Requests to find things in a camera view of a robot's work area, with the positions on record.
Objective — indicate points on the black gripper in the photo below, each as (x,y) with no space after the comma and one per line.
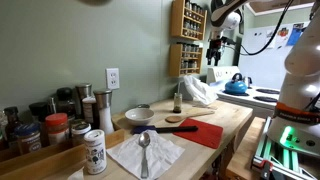
(213,47)

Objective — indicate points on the small glass spice jar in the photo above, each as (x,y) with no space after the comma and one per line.
(177,101)

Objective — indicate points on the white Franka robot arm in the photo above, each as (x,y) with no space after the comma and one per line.
(300,83)

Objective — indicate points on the white lid spice jar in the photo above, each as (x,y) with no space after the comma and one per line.
(80,131)

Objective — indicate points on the red lid spice jar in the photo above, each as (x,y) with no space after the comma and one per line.
(56,128)

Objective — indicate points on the blue lid spice jar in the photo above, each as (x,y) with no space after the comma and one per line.
(28,138)

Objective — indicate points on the white crumpled cloth towel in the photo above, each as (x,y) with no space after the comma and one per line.
(200,90)

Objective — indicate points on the blue kettle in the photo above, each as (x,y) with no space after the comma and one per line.
(236,86)

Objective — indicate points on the small steel cup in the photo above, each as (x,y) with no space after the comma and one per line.
(248,81)

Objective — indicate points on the white electric stove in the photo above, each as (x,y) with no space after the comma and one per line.
(246,98)

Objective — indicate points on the white refrigerator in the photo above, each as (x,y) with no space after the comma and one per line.
(263,60)

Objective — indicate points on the wooden cutting board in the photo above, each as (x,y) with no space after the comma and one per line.
(186,116)

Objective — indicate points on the red silicone mat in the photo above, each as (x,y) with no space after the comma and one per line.
(203,133)

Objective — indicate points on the picture with red print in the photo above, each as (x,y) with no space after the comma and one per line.
(282,35)

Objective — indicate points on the black spatula with blue head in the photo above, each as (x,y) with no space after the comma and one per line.
(166,129)

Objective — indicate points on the small grey dish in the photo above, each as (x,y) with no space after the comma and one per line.
(143,106)

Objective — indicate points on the blue paper sheet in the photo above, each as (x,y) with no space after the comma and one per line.
(294,35)

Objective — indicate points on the white ceramic bowl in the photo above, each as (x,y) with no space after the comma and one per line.
(139,115)

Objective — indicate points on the white paper napkin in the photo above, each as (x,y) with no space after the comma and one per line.
(160,156)

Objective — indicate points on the metal spoon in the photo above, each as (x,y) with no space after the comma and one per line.
(144,150)

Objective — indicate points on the steel grinder with white base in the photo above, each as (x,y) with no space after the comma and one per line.
(105,113)

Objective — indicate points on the tall steel grinder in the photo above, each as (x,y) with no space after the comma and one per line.
(83,91)

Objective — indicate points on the white labelled spice bottle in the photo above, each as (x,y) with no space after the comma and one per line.
(88,110)

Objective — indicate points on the white printed spice shaker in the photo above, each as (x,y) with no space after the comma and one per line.
(95,151)

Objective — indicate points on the dark bottle with round cap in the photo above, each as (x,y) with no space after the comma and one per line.
(65,101)

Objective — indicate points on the black cap spice bottle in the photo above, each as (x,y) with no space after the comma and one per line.
(39,111)

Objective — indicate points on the wooden tray box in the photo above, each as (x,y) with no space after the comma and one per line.
(50,158)

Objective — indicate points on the small dark sauce bottle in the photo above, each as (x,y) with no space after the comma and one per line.
(11,121)

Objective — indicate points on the white wall power outlet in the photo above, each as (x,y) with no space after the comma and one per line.
(112,78)

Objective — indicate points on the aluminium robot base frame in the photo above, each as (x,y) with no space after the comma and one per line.
(283,160)

